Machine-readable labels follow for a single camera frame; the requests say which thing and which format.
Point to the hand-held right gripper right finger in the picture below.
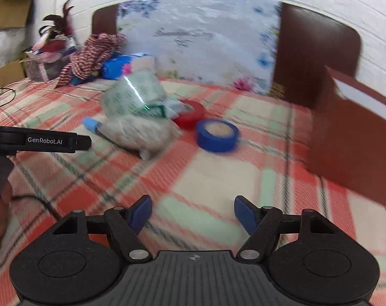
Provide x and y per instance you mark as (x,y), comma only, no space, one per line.
(244,213)

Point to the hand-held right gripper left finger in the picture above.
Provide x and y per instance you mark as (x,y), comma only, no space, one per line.
(141,212)

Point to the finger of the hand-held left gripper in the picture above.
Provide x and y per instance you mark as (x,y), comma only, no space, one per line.
(84,142)

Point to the blue marker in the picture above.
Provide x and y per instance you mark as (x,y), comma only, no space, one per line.
(91,123)

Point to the blue tape roll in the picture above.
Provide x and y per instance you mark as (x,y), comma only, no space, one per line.
(216,135)

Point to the red tape roll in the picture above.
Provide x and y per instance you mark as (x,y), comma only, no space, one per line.
(191,113)

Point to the brown cardboard box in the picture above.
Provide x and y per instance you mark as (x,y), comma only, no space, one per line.
(355,140)

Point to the clear plastic bag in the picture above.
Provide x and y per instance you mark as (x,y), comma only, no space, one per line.
(138,114)

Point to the red plaid blanket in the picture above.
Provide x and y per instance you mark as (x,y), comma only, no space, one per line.
(193,178)

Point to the flat tan cardboard box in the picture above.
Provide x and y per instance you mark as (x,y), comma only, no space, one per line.
(6,73)

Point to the basket of clutter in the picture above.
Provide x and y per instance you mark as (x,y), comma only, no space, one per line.
(43,63)

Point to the blue plastic packet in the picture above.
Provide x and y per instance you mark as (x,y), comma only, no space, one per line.
(116,67)

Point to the red checkered cloth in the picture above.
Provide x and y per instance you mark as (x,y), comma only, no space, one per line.
(91,57)

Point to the white plastic bag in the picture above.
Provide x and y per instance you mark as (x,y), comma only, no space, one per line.
(3,46)

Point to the dark red feather decoration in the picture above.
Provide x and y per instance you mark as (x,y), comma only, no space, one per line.
(60,24)

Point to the open tan cardboard box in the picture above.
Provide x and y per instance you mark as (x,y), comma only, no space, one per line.
(8,11)

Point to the floral white pillow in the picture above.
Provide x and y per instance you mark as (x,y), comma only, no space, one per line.
(199,38)

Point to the brown box lid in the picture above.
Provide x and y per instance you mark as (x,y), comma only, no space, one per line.
(310,47)

